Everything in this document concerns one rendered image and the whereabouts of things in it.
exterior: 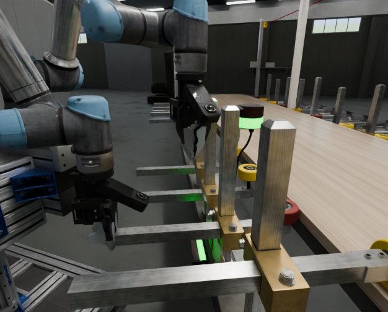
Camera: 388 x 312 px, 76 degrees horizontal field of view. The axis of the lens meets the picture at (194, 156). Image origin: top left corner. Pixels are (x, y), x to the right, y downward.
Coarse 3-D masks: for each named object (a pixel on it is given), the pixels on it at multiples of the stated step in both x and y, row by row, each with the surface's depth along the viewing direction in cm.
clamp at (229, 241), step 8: (216, 208) 68; (216, 216) 66; (224, 216) 64; (232, 216) 64; (224, 224) 61; (240, 224) 61; (224, 232) 58; (232, 232) 58; (240, 232) 58; (224, 240) 58; (232, 240) 59; (224, 248) 59; (232, 248) 59
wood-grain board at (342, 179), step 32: (224, 96) 313; (320, 128) 145; (256, 160) 95; (320, 160) 95; (352, 160) 95; (384, 160) 95; (288, 192) 70; (320, 192) 70; (352, 192) 70; (384, 192) 70; (320, 224) 56; (352, 224) 56; (384, 224) 56; (384, 288) 40
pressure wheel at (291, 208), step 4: (288, 200) 65; (288, 204) 63; (292, 204) 63; (296, 204) 63; (288, 208) 62; (292, 208) 61; (296, 208) 61; (288, 212) 59; (292, 212) 59; (296, 212) 60; (284, 216) 59; (288, 216) 59; (292, 216) 60; (296, 216) 60; (284, 220) 60; (288, 220) 60; (292, 220) 60; (296, 220) 61; (284, 224) 60; (288, 224) 60
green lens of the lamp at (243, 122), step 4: (240, 120) 57; (244, 120) 56; (248, 120) 56; (252, 120) 56; (256, 120) 56; (260, 120) 56; (240, 124) 57; (244, 124) 57; (248, 124) 56; (252, 124) 56; (256, 124) 56; (248, 128) 56; (252, 128) 56; (256, 128) 56
